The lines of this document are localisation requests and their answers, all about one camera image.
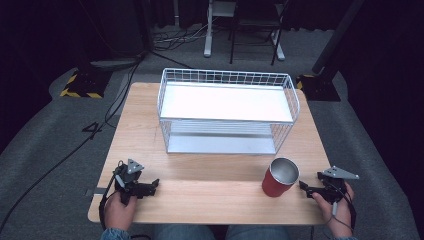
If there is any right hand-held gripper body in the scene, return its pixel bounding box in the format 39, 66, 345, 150
316, 165, 360, 205

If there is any person's left hand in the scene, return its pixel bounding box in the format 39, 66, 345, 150
103, 191, 139, 232

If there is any hand-held gripper black cable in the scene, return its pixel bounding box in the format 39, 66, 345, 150
322, 182, 358, 234
98, 160, 126, 232

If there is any black metal chair frame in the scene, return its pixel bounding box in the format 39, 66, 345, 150
228, 0, 290, 67

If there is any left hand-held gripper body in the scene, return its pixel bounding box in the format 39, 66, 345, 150
113, 158, 148, 206

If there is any left hand-held gripper black cable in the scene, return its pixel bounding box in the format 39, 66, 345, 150
98, 160, 126, 232

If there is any long black floor cable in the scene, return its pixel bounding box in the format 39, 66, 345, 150
0, 54, 148, 234

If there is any black slanted pole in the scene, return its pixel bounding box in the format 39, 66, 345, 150
311, 0, 366, 76

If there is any bundle of floor cables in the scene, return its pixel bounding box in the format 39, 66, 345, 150
151, 19, 209, 53

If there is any black base with hazard stripes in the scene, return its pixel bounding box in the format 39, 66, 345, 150
295, 73, 342, 102
59, 67, 113, 100

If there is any right hand-held gripper black cable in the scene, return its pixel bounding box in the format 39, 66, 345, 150
322, 182, 358, 234

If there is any person's left denim sleeve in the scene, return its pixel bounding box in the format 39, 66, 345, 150
100, 227, 132, 240

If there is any white wire shelf rack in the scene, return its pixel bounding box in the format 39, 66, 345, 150
156, 67, 301, 156

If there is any red cup with steel inside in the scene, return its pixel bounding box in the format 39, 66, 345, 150
261, 157, 301, 198

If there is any white desk frame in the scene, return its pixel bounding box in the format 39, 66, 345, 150
203, 0, 286, 62

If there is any person's right hand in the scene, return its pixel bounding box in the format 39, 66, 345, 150
312, 182, 355, 239

